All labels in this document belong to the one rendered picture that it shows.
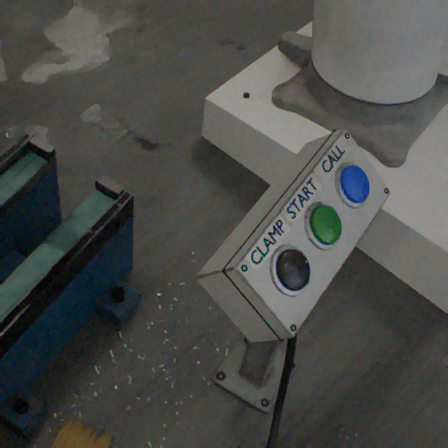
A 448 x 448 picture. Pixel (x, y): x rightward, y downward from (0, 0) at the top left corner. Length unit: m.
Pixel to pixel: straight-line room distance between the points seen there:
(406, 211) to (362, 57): 0.17
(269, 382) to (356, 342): 0.11
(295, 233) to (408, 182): 0.34
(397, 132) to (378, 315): 0.21
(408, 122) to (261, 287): 0.43
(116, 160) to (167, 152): 0.06
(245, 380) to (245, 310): 0.25
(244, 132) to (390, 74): 0.20
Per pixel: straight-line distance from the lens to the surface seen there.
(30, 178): 0.81
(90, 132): 1.02
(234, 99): 0.96
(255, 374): 0.80
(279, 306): 0.56
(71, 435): 0.78
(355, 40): 0.85
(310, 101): 0.94
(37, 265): 0.75
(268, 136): 0.92
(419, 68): 0.88
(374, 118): 0.91
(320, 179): 0.61
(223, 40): 1.16
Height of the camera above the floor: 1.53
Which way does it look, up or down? 52 degrees down
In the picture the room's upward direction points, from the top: 9 degrees clockwise
